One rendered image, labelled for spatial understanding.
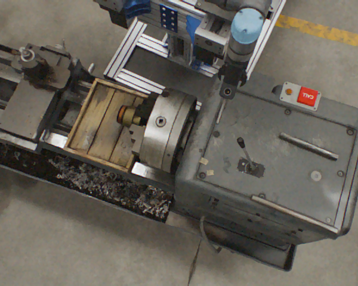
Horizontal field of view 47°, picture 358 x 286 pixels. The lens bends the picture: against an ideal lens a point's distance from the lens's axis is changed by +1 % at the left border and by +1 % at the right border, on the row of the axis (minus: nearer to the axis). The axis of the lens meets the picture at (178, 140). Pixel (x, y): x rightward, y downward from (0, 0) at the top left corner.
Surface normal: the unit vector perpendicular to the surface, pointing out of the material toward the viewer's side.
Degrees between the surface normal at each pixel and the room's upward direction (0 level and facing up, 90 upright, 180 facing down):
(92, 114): 0
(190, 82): 0
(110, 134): 0
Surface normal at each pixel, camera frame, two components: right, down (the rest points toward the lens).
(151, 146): -0.25, 0.45
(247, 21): 0.00, -0.29
